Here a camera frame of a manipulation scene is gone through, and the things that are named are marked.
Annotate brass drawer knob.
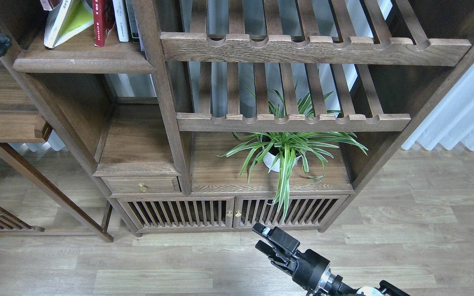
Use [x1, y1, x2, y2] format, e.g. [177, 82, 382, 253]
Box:
[138, 183, 147, 192]

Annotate dark wooden bookshelf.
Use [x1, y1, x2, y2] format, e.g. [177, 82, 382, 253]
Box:
[0, 0, 474, 236]

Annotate red cover book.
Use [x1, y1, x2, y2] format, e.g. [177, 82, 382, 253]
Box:
[91, 0, 115, 47]

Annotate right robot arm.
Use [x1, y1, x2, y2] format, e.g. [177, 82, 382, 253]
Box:
[253, 223, 407, 296]

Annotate brass cabinet door knobs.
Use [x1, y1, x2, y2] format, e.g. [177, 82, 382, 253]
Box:
[226, 210, 242, 217]

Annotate wooden side furniture left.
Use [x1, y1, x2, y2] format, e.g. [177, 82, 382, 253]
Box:
[0, 62, 51, 235]

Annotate yellow green cover book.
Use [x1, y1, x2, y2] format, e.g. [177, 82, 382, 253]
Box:
[44, 0, 94, 49]

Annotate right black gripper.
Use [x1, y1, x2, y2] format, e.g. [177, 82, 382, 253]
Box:
[252, 223, 330, 294]

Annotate green spider plant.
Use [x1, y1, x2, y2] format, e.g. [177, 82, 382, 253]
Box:
[215, 84, 368, 222]

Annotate white upright book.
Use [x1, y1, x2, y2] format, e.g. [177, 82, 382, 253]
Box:
[112, 0, 130, 42]

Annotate dark red book white characters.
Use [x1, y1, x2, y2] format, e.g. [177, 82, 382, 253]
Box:
[40, 0, 62, 11]

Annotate white curtain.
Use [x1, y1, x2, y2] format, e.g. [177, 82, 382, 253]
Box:
[401, 64, 474, 150]

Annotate dark upright book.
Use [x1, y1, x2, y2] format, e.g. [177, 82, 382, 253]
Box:
[125, 0, 139, 43]

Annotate white plant pot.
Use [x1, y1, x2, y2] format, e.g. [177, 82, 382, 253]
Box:
[261, 142, 302, 175]

